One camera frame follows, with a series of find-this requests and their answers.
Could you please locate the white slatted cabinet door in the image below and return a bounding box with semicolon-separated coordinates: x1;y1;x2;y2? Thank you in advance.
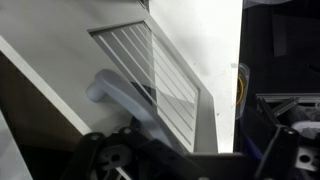
0;0;219;154

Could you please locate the yellow cable bundle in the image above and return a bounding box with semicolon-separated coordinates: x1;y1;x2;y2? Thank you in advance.
236;75;247;107

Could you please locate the aluminium extrusion frame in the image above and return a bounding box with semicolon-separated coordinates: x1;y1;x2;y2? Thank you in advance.
255;92;320;116

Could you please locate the white metal bracket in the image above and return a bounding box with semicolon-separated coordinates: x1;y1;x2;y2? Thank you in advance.
293;146;320;173

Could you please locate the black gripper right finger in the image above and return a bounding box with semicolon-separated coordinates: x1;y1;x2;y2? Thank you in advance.
254;124;302;180

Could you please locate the grey cabinet door handle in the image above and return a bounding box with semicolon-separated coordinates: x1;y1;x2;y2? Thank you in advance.
85;68;184;152

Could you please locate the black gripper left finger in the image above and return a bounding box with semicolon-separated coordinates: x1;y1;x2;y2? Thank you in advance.
60;125;209;180

